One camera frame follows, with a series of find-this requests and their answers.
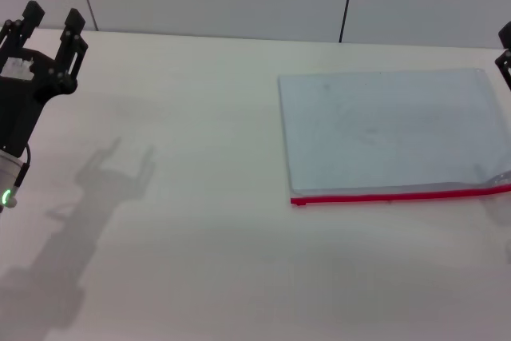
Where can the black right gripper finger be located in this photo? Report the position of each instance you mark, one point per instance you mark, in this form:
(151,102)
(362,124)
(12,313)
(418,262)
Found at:
(506,57)

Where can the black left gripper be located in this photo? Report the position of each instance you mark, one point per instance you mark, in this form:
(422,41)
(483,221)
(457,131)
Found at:
(18,97)

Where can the clear red-zip document bag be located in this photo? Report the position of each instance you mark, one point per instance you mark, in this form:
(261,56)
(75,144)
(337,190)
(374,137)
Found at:
(391,129)

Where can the red zipper slider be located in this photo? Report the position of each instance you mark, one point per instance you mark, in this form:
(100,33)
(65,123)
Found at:
(298,201)

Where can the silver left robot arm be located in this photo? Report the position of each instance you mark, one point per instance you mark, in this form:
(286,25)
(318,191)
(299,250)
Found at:
(8,175)

